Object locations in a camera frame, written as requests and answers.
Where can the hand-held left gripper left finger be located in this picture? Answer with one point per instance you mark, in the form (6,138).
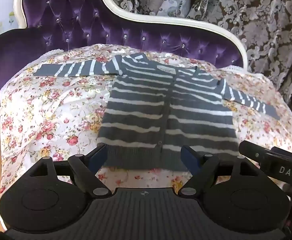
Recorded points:
(98,158)

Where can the grey white striped knit cardigan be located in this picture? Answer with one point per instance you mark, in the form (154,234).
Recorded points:
(141,120)

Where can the floral printed blanket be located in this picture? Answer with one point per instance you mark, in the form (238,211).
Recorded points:
(48,110)

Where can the brown silver damask curtain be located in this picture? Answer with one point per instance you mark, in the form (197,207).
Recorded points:
(260,17)

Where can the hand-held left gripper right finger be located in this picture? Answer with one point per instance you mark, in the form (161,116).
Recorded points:
(188,158)

